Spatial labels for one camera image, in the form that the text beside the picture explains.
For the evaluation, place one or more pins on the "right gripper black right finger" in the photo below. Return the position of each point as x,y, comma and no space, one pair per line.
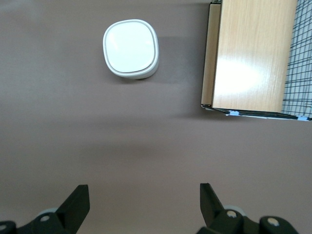
214,219

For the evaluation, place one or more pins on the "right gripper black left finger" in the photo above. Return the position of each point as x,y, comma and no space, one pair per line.
70,214

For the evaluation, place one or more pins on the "white lidded trash can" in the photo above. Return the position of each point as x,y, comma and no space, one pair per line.
130,46

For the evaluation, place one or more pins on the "brown table cover mat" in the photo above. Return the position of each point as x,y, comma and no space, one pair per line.
146,146

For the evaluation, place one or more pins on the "pale rack corner connector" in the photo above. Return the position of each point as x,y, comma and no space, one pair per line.
303,118
235,113

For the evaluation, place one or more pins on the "wooden shelf board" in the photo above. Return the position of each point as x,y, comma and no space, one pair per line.
253,56
209,61

